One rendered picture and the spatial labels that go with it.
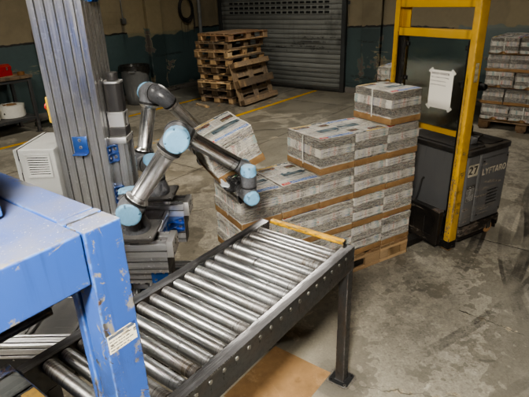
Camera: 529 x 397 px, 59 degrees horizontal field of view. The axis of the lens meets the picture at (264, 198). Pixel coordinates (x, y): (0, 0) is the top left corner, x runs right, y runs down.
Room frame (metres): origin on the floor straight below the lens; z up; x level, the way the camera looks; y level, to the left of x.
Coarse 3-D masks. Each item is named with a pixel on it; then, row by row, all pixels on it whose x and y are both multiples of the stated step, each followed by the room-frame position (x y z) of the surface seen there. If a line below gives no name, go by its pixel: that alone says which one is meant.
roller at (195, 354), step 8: (144, 320) 1.42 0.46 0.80; (144, 328) 1.39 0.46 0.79; (152, 328) 1.37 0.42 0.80; (160, 328) 1.37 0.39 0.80; (152, 336) 1.36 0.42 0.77; (160, 336) 1.34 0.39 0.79; (168, 336) 1.32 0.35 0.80; (176, 336) 1.32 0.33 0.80; (168, 344) 1.30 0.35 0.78; (176, 344) 1.29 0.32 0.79; (184, 344) 1.28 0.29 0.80; (192, 344) 1.28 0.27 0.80; (184, 352) 1.26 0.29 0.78; (192, 352) 1.24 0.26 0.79; (200, 352) 1.24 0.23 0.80; (208, 352) 1.24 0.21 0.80; (192, 360) 1.23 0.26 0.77; (200, 360) 1.21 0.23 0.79; (208, 360) 1.20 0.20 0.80
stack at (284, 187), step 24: (264, 168) 2.98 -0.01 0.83; (288, 168) 2.96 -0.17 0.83; (360, 168) 2.95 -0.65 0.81; (384, 168) 3.07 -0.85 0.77; (216, 192) 2.79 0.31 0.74; (264, 192) 2.57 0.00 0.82; (288, 192) 2.66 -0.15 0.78; (312, 192) 2.76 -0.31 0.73; (336, 192) 2.85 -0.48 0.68; (216, 216) 2.80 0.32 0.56; (240, 216) 2.50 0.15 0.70; (264, 216) 2.57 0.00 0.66; (312, 216) 2.75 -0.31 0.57; (336, 216) 2.85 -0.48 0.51; (360, 216) 2.96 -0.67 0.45; (360, 240) 2.97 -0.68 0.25
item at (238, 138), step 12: (240, 120) 2.54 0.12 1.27; (216, 132) 2.50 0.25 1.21; (228, 132) 2.42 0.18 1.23; (240, 132) 2.40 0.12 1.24; (252, 132) 2.43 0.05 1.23; (228, 144) 2.37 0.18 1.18; (240, 144) 2.41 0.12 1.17; (252, 144) 2.43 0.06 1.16; (204, 156) 2.44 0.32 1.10; (240, 156) 2.40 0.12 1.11; (252, 156) 2.42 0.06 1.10; (216, 168) 2.35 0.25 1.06; (228, 168) 2.37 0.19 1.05
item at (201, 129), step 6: (222, 114) 2.72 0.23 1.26; (228, 114) 2.69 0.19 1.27; (210, 120) 2.70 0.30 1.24; (216, 120) 2.66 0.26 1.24; (222, 120) 2.64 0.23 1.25; (228, 120) 2.61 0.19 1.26; (198, 126) 2.66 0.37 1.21; (204, 126) 2.64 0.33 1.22; (210, 126) 2.61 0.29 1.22; (216, 126) 2.59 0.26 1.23; (198, 132) 2.58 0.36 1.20; (204, 132) 2.56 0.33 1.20; (198, 156) 2.61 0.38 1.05
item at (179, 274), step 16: (256, 224) 2.18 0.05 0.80; (240, 240) 2.03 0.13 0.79; (208, 256) 1.87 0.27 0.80; (176, 272) 1.74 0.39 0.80; (192, 272) 1.77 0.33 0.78; (160, 288) 1.62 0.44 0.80; (80, 336) 1.34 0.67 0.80; (48, 352) 1.26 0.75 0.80; (80, 352) 1.32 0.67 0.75; (16, 368) 1.19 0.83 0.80; (32, 368) 1.19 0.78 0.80; (48, 384) 1.21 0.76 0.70
